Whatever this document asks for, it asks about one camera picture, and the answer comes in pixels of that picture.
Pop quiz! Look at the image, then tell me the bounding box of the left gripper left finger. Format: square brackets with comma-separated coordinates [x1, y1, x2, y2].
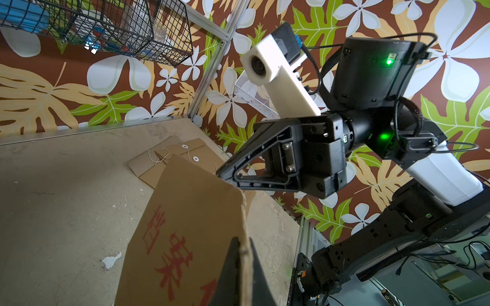
[208, 237, 241, 306]

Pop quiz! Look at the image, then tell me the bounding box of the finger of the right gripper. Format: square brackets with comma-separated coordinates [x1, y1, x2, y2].
[216, 119, 303, 191]

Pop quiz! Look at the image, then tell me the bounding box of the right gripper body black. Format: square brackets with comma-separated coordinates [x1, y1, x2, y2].
[294, 113, 347, 199]

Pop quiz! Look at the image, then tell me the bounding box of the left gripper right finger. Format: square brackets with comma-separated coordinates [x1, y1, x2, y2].
[250, 239, 276, 306]

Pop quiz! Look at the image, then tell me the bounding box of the brown kraft file bag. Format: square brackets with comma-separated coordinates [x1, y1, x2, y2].
[128, 134, 230, 189]
[115, 156, 248, 305]

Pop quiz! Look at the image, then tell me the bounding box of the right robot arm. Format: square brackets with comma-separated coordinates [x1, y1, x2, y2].
[217, 25, 489, 305]

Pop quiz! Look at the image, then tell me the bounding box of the white wire basket right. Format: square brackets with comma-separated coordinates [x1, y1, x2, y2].
[235, 71, 279, 119]

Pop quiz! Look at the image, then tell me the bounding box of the black wire basket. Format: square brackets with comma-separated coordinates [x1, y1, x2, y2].
[1, 1, 193, 66]

